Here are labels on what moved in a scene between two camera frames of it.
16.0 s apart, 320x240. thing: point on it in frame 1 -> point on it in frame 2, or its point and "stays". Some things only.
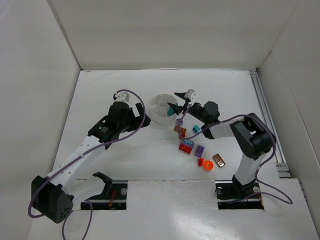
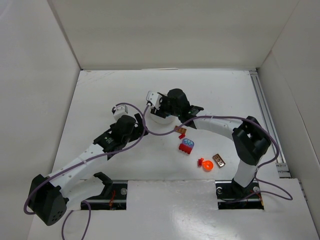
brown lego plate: x=219 y=162 stays
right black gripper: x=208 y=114 -> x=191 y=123
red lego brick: x=185 y=148 stays
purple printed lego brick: x=188 y=142 stays
